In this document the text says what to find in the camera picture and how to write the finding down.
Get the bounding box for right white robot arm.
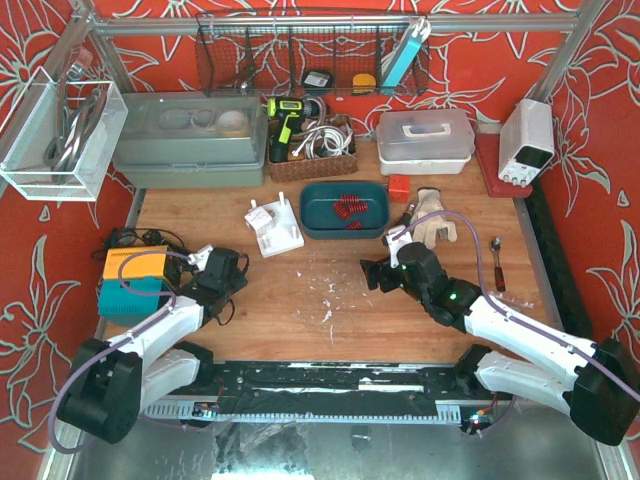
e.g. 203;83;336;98
360;242;639;446

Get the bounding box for teal plastic tray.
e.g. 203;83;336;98
299;181;390;240

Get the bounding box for orange and teal device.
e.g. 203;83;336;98
98;245;179;327

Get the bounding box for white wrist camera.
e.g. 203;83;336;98
383;225;412;268
187;244;214;271

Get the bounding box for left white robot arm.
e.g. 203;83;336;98
47;245;250;454

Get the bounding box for white coiled cables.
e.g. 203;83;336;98
294;124;355;160

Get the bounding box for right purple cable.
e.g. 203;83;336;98
394;209;636;436

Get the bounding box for black cable tangle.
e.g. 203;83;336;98
90;227;206;266

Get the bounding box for small white cube box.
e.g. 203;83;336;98
244;206;274;236

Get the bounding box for white plastic storage box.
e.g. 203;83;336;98
376;109;475;176

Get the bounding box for white power supply unit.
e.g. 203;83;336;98
498;99;554;188

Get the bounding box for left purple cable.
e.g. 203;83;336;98
48;249;201;455

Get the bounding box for black wire mesh shelf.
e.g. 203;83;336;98
195;8;430;96

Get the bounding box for white work glove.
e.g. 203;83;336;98
411;187;458;249

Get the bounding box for clear acrylic wall bin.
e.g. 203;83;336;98
1;68;128;202

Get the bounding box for light blue book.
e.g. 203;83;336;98
381;37;422;95

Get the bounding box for red handled ratchet wrench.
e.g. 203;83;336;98
490;237;506;292

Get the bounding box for grey cables in bin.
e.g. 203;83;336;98
43;74;109;184

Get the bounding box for orange red cube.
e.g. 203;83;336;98
388;175;411;203

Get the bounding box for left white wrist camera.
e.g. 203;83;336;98
187;244;214;271

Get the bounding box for wicker basket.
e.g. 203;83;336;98
266;139;358;182

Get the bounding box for green yellow cordless drill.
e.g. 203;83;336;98
267;97;320;163

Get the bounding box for orange handled screwdriver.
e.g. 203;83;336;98
396;202;416;227

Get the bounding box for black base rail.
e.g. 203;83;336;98
144;361;492;425

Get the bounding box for red book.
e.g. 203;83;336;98
473;133;534;199

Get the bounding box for grey plastic toolbox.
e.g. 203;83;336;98
113;92;268;189

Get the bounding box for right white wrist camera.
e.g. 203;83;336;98
383;225;412;268

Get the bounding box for white peg base plate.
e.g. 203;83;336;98
247;191;304;258

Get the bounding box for purple cable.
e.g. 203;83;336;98
48;249;201;455
394;209;636;436

